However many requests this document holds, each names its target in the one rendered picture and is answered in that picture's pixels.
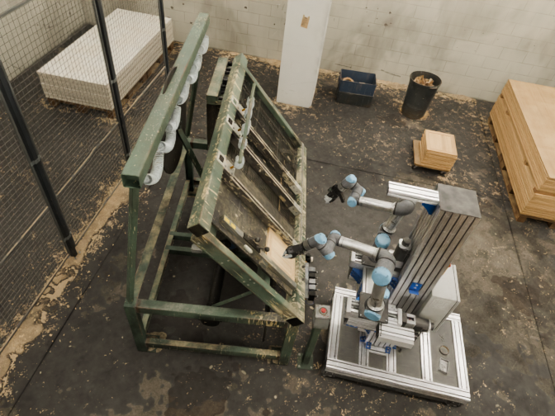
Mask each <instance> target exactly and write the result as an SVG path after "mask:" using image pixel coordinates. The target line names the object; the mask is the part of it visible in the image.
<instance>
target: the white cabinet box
mask: <svg viewBox="0 0 555 416"><path fill-rule="evenodd" d="M331 3H332V0H288V2H287V15H286V23H285V31H284V37H283V45H282V59H281V66H280V74H279V81H278V88H277V102H281V103H286V104H290V105H294V106H302V107H306V108H311V103H312V100H313V96H314V93H315V86H316V82H317V78H318V73H319V68H320V61H321V55H322V51H323V47H324V42H325V34H326V29H327V25H328V20H329V16H330V8H331Z"/></svg>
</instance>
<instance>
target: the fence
mask: <svg viewBox="0 0 555 416"><path fill-rule="evenodd" d="M225 217H226V218H227V219H228V220H229V221H230V223H228V222H227V221H226V220H225ZM219 222H220V223H221V224H222V225H223V226H225V227H226V228H227V229H228V230H229V231H230V232H231V233H232V234H233V235H234V236H235V237H236V238H237V239H238V240H239V241H240V242H241V243H242V244H243V245H247V246H248V247H249V248H251V249H252V251H253V254H254V255H255V256H256V257H257V258H258V259H263V260H265V261H266V262H267V263H268V268H269V269H270V270H271V271H272V272H273V273H274V274H276V275H277V276H278V277H279V278H280V279H281V280H282V281H283V282H284V283H285V284H286V285H287V286H289V287H290V288H291V289H292V290H295V289H296V283H295V282H294V281H293V280H292V279H291V278H290V277H289V276H288V275H287V274H286V273H285V272H284V271H283V270H282V269H281V268H280V267H279V266H278V265H277V264H276V263H275V262H274V261H273V260H272V259H271V258H270V257H269V256H268V255H267V254H265V253H264V252H263V251H262V250H261V249H260V253H258V252H257V251H256V250H255V249H254V248H253V247H252V246H251V245H250V244H249V243H248V242H247V241H245V240H244V239H243V237H244V233H243V232H242V231H241V230H240V229H239V228H238V227H237V226H236V225H235V224H234V223H233V222H232V221H231V220H230V219H229V218H228V217H227V216H226V215H222V216H220V220H219ZM231 223H232V224H233V225H235V229H234V228H233V227H232V226H231Z"/></svg>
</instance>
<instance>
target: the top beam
mask: <svg viewBox="0 0 555 416"><path fill-rule="evenodd" d="M247 63H248V60H247V59H246V58H245V56H244V54H243V53H240V54H238V55H237V56H235V57H234V60H233V64H232V66H231V70H230V75H229V78H228V81H227V84H226V88H225V93H224V96H223V99H222V103H221V108H220V111H219V114H218V117H217V120H216V126H215V129H214V132H213V135H212V138H211V143H210V147H209V149H208V153H207V156H206V162H205V165H204V168H203V171H202V176H201V180H200V182H199V186H198V189H197V194H196V197H195V201H194V203H193V207H192V212H191V215H190V218H189V221H188V225H187V229H188V230H189V231H191V232H192V233H193V234H194V235H195V236H197V237H199V236H202V235H204V234H207V233H209V232H210V228H211V222H212V217H213V214H214V210H215V206H216V199H217V196H218V191H219V188H220V184H221V177H222V173H223V170H224V168H223V167H222V166H221V165H220V163H219V162H218V161H217V160H216V158H217V154H218V151H219V150H220V151H221V153H222V154H223V155H224V156H225V157H226V155H227V151H228V148H229V143H230V137H231V133H232V129H231V128H230V126H229V125H228V124H227V123H226V118H227V115H229V116H230V117H231V118H232V119H233V121H235V115H236V111H237V109H236V108H235V106H234V105H233V104H232V102H231V98H232V95H234V97H235V98H236V99H237V101H239V99H240V93H241V89H242V85H243V81H244V75H245V70H246V67H247Z"/></svg>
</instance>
